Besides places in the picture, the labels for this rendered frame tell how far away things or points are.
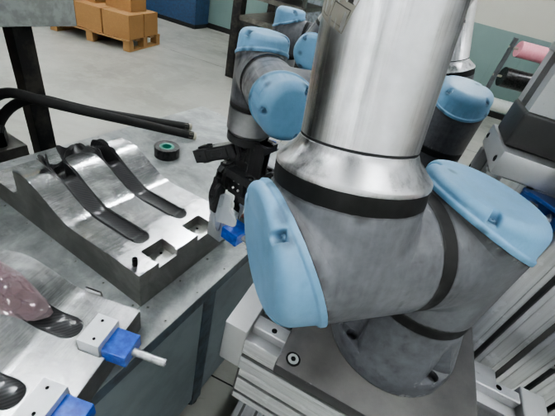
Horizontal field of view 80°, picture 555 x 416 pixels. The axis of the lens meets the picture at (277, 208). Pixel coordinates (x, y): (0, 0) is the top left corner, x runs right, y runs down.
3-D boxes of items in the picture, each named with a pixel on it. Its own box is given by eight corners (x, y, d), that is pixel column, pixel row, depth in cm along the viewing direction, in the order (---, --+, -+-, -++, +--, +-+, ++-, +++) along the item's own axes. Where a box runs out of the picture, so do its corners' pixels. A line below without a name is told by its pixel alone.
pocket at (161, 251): (177, 262, 68) (177, 248, 66) (158, 276, 64) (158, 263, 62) (162, 250, 70) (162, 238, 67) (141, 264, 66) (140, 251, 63)
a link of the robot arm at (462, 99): (412, 144, 71) (444, 80, 63) (410, 124, 82) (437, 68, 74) (468, 162, 69) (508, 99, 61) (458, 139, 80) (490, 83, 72)
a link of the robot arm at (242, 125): (219, 101, 51) (253, 95, 57) (215, 129, 54) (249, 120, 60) (255, 120, 48) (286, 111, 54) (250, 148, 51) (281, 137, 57)
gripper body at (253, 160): (244, 211, 57) (256, 150, 50) (211, 188, 61) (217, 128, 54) (272, 196, 63) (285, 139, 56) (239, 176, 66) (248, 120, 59)
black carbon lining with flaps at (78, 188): (192, 219, 77) (193, 186, 71) (134, 256, 65) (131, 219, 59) (93, 159, 88) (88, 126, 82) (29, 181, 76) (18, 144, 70)
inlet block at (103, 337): (173, 357, 55) (173, 340, 52) (157, 387, 51) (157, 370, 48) (101, 331, 56) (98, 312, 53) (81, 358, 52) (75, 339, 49)
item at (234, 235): (268, 256, 68) (274, 237, 65) (253, 268, 64) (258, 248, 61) (223, 223, 73) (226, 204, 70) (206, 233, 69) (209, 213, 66)
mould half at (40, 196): (225, 240, 84) (231, 198, 76) (140, 307, 64) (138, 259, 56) (94, 160, 99) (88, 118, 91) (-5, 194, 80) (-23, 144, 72)
